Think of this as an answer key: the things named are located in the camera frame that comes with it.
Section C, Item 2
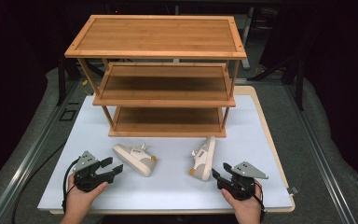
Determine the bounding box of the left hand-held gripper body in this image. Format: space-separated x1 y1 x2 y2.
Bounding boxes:
72 150 116 192

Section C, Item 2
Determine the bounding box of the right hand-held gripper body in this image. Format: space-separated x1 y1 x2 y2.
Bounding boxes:
216 161 269 201

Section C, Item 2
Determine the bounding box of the white and beige sneaker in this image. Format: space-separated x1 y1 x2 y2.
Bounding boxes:
188 135 217 182
112 143 158 178

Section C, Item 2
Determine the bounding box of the three-tier wooden shoe rack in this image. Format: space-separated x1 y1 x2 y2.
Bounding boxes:
64 14 247 138

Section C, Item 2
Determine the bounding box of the person's left hand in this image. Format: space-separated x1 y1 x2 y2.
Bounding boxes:
64 174 109 217

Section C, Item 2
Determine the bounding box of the person's right hand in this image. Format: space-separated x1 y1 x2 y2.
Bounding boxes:
220 180 264 220

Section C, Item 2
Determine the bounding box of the white table mat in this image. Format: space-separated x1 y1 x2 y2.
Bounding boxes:
37 94 295 212

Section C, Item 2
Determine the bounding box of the small metal clip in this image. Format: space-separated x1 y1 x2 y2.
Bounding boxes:
286 185 300 197

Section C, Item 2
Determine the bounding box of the black metal stand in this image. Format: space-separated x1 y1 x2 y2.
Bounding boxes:
56 57 67 106

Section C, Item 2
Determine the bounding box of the white metal stand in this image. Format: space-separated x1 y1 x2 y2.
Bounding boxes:
241 7 255 70

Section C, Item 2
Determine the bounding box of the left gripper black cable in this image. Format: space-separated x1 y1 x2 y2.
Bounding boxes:
61 158 80 214

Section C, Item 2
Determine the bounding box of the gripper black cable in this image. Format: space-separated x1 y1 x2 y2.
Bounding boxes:
61 158 80 214
254 182 267 222

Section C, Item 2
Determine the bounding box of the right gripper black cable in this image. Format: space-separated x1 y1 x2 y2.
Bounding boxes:
254 182 267 222

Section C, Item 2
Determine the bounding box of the long black cable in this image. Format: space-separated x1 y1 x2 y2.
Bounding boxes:
11 141 67 224

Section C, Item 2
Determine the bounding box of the grey metal rail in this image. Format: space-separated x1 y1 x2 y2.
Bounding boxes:
283 83 358 224
0 79 79 224

